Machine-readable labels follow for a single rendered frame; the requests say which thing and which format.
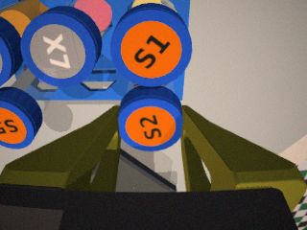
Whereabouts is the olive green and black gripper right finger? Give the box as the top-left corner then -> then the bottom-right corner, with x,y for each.
180,105 -> 307,212

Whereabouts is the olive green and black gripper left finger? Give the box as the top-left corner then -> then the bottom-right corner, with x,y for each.
0,105 -> 121,192

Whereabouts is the blue sample tube rack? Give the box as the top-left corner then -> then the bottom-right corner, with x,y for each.
0,0 -> 190,101

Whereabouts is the blue-capped tube with grey dot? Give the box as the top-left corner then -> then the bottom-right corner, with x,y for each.
0,0 -> 49,86

